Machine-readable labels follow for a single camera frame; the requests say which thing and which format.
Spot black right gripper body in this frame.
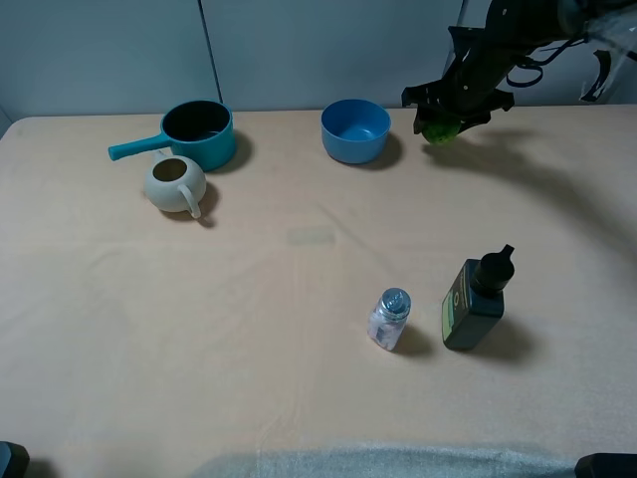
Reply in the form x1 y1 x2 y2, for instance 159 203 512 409
401 27 521 116

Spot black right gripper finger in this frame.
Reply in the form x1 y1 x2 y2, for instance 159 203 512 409
413 103 433 135
458 111 492 134

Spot green lime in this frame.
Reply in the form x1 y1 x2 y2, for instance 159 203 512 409
421 119 462 145

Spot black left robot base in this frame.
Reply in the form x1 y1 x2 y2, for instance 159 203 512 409
0 441 30 478

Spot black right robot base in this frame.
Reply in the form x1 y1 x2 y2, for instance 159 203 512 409
574 453 637 478

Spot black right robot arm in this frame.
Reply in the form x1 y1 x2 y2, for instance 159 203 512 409
401 1 636 144

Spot blue plastic bowl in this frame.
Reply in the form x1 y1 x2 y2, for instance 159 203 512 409
320 99 391 165

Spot dark green pump bottle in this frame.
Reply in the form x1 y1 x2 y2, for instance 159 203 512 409
441 244 515 352

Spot clear shaker with metal cap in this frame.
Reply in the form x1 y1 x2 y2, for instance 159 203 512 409
367 288 411 352

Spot beige ceramic teapot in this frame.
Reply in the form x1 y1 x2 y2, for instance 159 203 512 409
143 150 207 219

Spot grey cloth at table edge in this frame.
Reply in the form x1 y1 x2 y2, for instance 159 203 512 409
191 443 577 477

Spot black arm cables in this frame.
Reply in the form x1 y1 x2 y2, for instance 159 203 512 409
505 19 614 104

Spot teal saucepan with handle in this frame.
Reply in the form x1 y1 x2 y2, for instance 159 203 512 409
108 100 236 172

